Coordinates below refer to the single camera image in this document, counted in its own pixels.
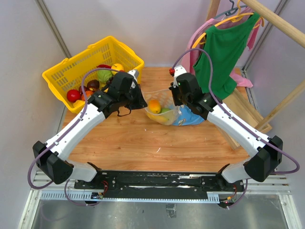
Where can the grey clothes hanger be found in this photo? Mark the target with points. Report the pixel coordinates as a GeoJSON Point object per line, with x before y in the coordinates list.
{"type": "Point", "coordinates": [233, 11]}

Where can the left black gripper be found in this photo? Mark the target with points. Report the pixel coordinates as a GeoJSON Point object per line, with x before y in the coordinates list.
{"type": "Point", "coordinates": [141, 102]}

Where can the dark purple toy fruit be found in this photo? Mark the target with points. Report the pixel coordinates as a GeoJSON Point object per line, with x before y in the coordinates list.
{"type": "Point", "coordinates": [93, 85]}

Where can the red toy apple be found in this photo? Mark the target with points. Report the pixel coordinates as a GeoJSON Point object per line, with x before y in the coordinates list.
{"type": "Point", "coordinates": [73, 95]}

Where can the clear dotted zip top bag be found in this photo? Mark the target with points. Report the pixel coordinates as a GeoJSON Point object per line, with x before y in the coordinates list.
{"type": "Point", "coordinates": [166, 100]}

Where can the green shirt on hanger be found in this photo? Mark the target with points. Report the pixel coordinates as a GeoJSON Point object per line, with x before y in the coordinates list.
{"type": "Point", "coordinates": [224, 46]}

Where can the blue cartoon print cloth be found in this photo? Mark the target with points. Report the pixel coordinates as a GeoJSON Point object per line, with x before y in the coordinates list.
{"type": "Point", "coordinates": [187, 117]}

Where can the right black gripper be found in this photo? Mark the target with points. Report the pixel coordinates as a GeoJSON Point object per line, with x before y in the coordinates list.
{"type": "Point", "coordinates": [174, 90]}

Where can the yellow clothes hanger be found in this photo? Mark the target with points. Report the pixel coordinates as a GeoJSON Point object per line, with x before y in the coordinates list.
{"type": "Point", "coordinates": [234, 19]}

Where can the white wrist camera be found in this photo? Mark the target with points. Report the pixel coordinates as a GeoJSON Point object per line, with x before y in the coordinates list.
{"type": "Point", "coordinates": [178, 70]}
{"type": "Point", "coordinates": [134, 73]}

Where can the red toy chili pepper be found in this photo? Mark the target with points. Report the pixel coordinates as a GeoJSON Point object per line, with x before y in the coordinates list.
{"type": "Point", "coordinates": [104, 66]}

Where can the yellow orange toy mango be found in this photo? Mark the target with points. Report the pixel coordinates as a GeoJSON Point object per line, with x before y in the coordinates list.
{"type": "Point", "coordinates": [154, 106]}

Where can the green toy cabbage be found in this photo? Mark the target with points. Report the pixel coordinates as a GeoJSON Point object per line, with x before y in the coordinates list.
{"type": "Point", "coordinates": [164, 110]}
{"type": "Point", "coordinates": [104, 75]}

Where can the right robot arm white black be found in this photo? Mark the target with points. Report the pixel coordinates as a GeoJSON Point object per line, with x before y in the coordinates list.
{"type": "Point", "coordinates": [264, 152]}

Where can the wooden clothes rack frame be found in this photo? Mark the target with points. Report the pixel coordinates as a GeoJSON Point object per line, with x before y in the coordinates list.
{"type": "Point", "coordinates": [277, 69]}

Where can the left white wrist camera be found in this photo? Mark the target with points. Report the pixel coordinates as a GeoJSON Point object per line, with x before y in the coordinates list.
{"type": "Point", "coordinates": [134, 73]}

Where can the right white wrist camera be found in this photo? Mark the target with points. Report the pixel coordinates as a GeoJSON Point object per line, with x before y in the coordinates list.
{"type": "Point", "coordinates": [178, 70]}

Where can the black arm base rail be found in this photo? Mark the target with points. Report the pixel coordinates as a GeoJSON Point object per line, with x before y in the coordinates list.
{"type": "Point", "coordinates": [158, 185]}

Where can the yellow toy apple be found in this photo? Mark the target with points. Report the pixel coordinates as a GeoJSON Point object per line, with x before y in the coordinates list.
{"type": "Point", "coordinates": [118, 66]}

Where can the yellow toy bell pepper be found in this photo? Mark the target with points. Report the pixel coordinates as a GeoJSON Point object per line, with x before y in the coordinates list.
{"type": "Point", "coordinates": [78, 103]}

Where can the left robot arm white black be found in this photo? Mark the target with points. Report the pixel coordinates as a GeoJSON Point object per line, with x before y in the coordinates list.
{"type": "Point", "coordinates": [51, 157]}

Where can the yellow toy banana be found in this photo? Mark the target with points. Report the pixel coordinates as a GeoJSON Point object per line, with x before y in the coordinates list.
{"type": "Point", "coordinates": [158, 118]}

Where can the small orange toy tomato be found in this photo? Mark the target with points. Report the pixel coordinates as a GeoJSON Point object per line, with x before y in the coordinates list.
{"type": "Point", "coordinates": [86, 95]}

